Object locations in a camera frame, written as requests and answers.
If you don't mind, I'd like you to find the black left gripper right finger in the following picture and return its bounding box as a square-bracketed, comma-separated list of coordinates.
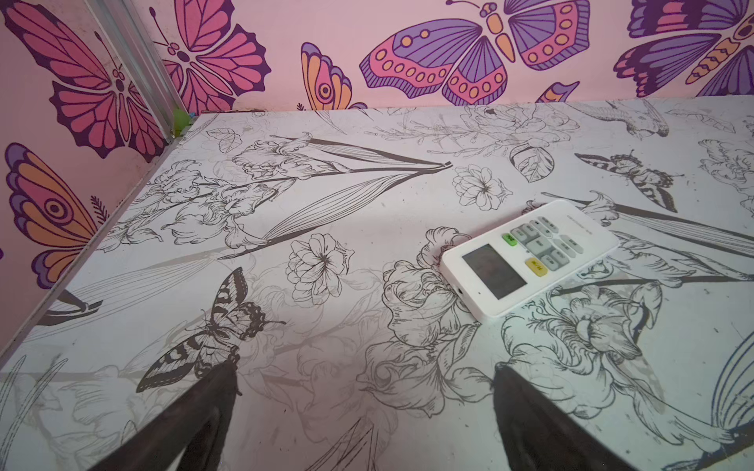
[492, 364, 632, 471]

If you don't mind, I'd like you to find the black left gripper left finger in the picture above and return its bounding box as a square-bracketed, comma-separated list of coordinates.
[93, 364, 239, 471]

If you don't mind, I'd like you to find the small white remote control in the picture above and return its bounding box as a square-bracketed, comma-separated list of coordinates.
[440, 199, 620, 322]

